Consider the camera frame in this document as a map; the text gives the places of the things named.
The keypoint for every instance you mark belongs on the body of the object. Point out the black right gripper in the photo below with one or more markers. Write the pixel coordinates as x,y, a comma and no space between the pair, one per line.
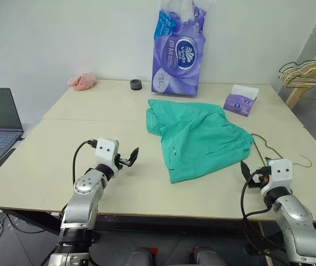
258,179

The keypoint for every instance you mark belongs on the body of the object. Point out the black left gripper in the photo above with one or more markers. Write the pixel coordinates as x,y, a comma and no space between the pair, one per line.
120,161

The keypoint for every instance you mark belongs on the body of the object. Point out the green shorts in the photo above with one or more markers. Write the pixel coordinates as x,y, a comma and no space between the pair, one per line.
196,138

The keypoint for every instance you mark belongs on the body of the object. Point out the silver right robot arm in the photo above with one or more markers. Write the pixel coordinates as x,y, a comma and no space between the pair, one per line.
296,221

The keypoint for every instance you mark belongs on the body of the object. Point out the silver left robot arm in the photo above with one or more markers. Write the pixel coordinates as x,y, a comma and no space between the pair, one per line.
83,199

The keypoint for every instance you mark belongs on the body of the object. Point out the small purple tissue pack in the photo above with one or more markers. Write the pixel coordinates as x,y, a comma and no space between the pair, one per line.
239,104

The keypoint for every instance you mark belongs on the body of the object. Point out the black round container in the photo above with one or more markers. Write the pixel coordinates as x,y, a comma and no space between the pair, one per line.
135,84

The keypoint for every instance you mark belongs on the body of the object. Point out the clothes hangers on rack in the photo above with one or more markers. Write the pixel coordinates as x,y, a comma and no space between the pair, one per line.
296,94

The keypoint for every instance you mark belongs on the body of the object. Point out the pink crumpled cloth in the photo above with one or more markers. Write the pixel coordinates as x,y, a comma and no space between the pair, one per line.
81,81

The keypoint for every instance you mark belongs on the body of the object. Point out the dark grey rounded shape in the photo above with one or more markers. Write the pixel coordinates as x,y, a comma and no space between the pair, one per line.
208,256
140,257

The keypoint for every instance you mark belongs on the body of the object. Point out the large purple tissue pack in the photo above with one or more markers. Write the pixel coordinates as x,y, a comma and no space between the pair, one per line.
174,55

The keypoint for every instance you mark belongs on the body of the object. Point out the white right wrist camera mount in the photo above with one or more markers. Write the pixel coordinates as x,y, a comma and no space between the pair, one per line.
281,173

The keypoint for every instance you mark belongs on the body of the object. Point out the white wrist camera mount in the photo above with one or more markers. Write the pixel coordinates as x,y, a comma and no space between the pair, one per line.
281,173
104,151

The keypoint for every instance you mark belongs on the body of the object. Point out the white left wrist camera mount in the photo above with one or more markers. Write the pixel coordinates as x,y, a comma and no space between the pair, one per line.
104,151

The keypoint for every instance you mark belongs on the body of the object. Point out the black table frame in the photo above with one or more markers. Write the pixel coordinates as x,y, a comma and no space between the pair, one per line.
147,221

